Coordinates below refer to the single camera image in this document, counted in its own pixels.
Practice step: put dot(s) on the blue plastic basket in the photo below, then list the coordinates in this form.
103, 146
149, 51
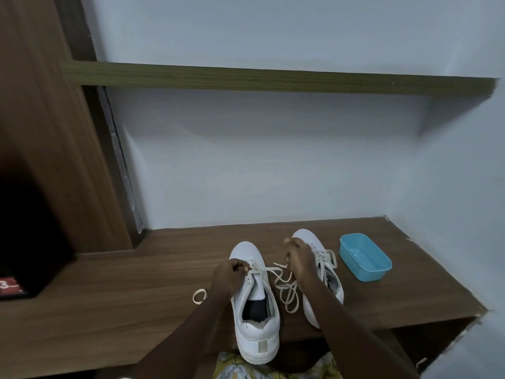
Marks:
367, 274

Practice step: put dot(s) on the white sneaker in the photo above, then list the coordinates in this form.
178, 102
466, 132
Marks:
305, 234
256, 347

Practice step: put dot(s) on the person's right hand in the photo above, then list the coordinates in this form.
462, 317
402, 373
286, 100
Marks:
302, 260

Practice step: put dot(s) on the person's left forearm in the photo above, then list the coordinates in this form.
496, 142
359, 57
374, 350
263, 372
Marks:
185, 335

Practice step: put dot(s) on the wooden wall shelf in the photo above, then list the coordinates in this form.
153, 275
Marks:
276, 78

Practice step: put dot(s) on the cream shoelace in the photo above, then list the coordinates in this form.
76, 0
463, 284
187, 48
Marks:
286, 296
327, 258

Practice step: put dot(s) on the person's left hand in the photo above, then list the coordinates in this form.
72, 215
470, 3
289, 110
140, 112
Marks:
229, 278

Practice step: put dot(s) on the person's right forearm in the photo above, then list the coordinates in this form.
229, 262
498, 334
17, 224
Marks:
355, 335

